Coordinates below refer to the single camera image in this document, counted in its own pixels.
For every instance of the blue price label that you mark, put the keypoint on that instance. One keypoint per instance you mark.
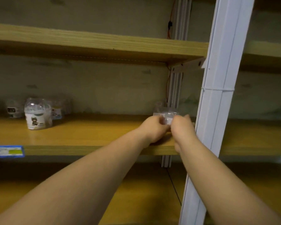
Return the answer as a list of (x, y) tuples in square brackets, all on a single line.
[(9, 151)]

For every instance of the person's right forearm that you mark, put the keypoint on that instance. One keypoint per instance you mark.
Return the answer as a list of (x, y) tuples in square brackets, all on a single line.
[(220, 192)]

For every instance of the white metal crossbar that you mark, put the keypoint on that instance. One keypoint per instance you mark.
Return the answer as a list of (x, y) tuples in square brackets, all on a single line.
[(189, 65)]

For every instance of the grey white shelf post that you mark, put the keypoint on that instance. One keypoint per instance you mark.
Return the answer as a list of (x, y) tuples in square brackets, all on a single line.
[(222, 56)]

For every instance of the person's right hand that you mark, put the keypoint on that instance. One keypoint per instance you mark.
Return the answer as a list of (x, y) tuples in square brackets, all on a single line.
[(183, 132)]

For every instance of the person's left hand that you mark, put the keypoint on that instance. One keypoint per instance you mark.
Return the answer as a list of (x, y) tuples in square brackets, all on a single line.
[(154, 131)]

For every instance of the person's left forearm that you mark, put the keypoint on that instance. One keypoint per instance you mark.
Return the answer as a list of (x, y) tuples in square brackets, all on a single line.
[(72, 192)]

